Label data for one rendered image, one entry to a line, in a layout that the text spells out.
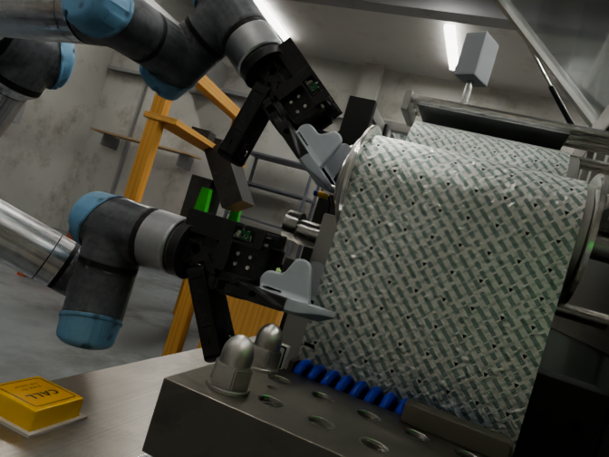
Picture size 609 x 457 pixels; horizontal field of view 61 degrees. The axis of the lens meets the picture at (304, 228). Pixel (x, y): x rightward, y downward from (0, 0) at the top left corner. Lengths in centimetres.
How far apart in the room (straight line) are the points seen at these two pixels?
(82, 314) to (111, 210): 13
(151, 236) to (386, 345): 30
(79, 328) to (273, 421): 35
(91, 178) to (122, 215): 993
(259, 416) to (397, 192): 29
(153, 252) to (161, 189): 896
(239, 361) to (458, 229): 27
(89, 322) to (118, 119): 988
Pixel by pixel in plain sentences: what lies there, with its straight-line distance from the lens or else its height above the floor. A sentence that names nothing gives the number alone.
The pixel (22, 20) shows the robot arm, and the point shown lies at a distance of 86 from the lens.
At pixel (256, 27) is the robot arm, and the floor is 142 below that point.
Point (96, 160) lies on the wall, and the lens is 1060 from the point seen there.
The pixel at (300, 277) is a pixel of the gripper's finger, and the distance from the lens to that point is 56.
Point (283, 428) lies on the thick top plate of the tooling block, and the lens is 40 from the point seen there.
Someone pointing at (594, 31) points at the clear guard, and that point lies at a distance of 133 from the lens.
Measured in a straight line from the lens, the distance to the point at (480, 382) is 57.
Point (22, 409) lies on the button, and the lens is 62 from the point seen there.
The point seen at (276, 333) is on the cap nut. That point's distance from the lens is 52.
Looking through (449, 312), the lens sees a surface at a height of 114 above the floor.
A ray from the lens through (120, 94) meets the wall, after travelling 1067.
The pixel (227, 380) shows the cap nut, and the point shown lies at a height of 104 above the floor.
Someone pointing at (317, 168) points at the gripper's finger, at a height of 125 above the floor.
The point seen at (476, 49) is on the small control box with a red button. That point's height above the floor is 167.
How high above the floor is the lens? 116
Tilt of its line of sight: 1 degrees up
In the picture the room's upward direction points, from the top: 17 degrees clockwise
